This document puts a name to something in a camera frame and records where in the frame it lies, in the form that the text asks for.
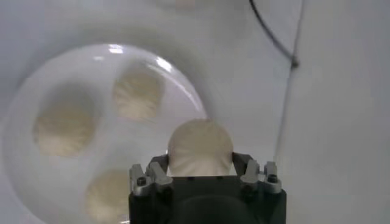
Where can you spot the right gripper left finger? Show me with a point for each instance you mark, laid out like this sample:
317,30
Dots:
152,179

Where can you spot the large white round plate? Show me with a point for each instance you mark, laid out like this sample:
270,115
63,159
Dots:
100,143

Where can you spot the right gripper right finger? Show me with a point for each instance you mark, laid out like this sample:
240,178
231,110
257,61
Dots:
262,179

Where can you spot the white steamed baozi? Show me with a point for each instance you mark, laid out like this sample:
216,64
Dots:
64,131
106,198
137,97
199,146

